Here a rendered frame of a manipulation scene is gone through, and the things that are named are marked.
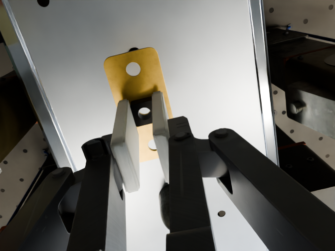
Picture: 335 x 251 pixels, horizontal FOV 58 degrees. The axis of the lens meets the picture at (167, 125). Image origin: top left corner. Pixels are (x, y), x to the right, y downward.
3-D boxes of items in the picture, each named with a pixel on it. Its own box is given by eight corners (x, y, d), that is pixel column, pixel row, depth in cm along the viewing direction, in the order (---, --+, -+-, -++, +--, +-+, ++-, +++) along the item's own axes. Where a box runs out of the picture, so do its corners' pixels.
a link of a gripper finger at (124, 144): (140, 191, 16) (126, 194, 16) (139, 136, 22) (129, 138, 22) (124, 141, 14) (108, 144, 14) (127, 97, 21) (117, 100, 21)
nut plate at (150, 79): (181, 151, 24) (183, 158, 23) (134, 162, 24) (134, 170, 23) (155, 45, 21) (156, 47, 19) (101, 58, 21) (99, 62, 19)
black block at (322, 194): (277, 121, 64) (376, 209, 37) (232, 132, 64) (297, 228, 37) (274, 98, 62) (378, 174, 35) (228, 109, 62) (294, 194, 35)
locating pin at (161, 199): (189, 195, 35) (198, 237, 29) (161, 202, 35) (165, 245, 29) (183, 173, 33) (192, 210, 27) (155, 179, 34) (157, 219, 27)
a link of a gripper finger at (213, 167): (172, 161, 13) (239, 146, 13) (166, 118, 18) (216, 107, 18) (179, 189, 14) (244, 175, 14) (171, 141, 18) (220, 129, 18)
